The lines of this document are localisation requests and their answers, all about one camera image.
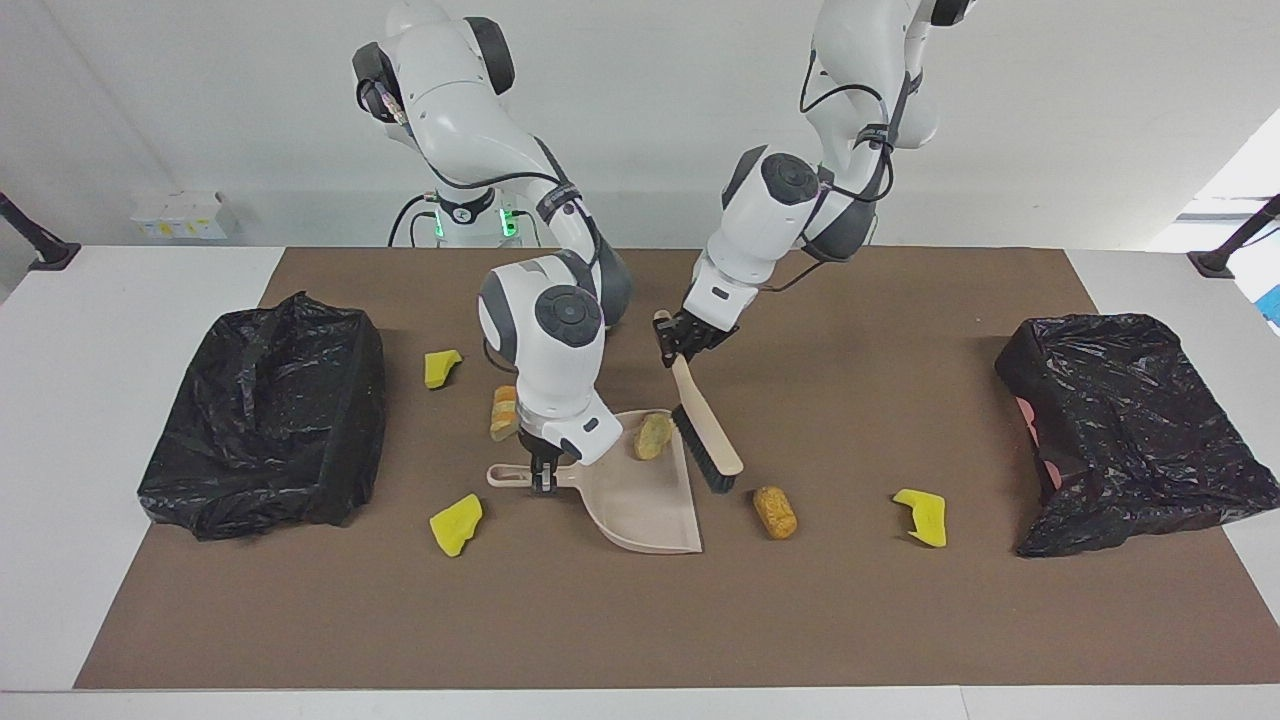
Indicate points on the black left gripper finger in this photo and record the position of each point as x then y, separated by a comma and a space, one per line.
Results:
669, 345
695, 354

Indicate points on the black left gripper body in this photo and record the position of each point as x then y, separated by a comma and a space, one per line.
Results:
708, 333

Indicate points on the beige plastic dustpan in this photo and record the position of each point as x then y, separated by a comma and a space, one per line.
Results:
650, 500

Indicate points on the brown table mat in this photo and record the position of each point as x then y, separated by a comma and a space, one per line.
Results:
850, 620

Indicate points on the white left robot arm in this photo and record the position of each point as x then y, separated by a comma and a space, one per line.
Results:
770, 220

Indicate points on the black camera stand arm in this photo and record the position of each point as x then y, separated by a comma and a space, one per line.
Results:
40, 245
1225, 255

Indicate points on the white box yellow labels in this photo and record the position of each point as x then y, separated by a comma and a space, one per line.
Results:
180, 215

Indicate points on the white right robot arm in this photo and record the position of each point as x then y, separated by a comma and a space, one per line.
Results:
450, 90

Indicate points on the right black trash bag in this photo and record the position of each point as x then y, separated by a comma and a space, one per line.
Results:
260, 450

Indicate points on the beige and orange foam chunk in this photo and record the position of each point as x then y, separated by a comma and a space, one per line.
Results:
653, 437

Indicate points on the brown cork-like foam chunk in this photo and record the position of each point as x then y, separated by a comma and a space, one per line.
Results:
775, 512

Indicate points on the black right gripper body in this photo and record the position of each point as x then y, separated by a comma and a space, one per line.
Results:
540, 450

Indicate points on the blue object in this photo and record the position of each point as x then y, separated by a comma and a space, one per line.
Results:
1273, 305

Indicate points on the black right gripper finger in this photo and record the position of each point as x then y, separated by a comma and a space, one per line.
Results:
551, 480
537, 478

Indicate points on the orange striped foam chunk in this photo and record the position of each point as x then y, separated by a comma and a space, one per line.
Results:
505, 412

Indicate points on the yellow sponge piece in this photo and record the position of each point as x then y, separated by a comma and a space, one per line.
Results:
441, 368
456, 525
922, 516

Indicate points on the left black trash bag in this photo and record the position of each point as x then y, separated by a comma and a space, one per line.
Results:
1130, 430

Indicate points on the black trash bag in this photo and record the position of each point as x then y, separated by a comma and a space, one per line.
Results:
260, 450
1130, 430

